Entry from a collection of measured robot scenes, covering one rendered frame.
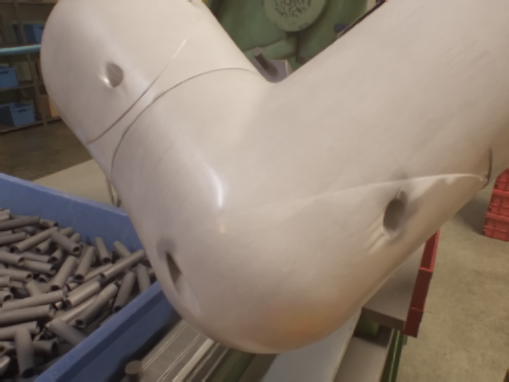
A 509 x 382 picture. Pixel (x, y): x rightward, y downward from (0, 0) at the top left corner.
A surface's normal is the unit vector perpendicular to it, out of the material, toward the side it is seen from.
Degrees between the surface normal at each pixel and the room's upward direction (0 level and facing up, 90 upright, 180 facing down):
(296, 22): 90
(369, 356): 0
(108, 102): 67
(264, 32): 90
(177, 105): 42
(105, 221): 81
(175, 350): 0
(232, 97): 27
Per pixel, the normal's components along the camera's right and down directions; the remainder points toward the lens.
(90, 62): -0.41, -0.08
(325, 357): 0.00, -0.91
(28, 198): -0.47, 0.22
